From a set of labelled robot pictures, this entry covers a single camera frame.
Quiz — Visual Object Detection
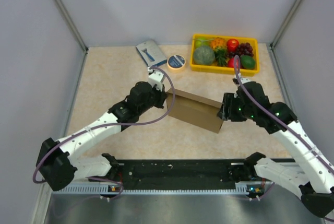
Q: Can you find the green netted melon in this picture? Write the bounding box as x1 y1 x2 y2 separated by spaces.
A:
193 45 215 65

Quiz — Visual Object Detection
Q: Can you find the razor package box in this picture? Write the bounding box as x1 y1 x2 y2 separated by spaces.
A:
136 39 167 67

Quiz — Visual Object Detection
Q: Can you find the green avocado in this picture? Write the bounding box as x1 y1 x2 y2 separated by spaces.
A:
240 55 256 70

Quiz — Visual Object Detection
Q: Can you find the red apple at back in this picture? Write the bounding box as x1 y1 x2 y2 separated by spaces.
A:
226 39 239 52

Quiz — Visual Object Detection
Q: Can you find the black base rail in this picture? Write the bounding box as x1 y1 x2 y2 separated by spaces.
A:
62 159 277 196

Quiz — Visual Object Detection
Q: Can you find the left aluminium frame post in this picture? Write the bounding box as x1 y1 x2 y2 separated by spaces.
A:
53 0 88 54

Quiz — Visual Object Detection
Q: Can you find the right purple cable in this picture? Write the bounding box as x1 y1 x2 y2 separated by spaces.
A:
233 55 334 222

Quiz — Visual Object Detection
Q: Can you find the aluminium frame post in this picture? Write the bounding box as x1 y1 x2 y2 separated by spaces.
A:
269 0 304 49
53 0 88 54

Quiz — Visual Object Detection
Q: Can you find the yellow plastic tray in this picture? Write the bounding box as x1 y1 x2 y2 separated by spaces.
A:
189 33 260 76

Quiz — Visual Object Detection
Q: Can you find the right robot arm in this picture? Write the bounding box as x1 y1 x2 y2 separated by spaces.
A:
217 78 333 218

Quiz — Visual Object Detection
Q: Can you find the green apple with stem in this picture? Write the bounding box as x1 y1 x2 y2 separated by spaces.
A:
194 37 213 48

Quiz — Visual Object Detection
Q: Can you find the red apple in front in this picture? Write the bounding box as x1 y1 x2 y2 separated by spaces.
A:
227 58 240 68

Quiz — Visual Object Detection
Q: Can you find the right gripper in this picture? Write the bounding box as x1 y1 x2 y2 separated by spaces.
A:
217 92 255 122

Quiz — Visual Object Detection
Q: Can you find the orange pineapple with leaves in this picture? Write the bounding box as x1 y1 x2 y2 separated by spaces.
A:
210 37 227 67

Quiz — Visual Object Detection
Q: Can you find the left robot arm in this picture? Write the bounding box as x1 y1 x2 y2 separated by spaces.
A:
37 81 166 191

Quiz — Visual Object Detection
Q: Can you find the brown cardboard box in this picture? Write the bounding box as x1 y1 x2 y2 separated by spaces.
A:
166 89 223 133

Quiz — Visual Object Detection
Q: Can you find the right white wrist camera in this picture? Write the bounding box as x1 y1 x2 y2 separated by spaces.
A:
233 77 252 86

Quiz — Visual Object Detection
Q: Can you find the right aluminium frame post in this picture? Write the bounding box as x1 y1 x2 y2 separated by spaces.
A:
269 0 304 49

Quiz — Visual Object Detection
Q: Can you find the dark purple grape bunch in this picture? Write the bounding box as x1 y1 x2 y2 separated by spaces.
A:
228 42 254 58

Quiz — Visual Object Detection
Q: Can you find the red apple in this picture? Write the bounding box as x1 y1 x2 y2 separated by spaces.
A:
226 39 239 52
227 58 240 68

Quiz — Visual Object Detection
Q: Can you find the yellow tape roll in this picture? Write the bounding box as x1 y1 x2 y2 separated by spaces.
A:
167 55 186 73

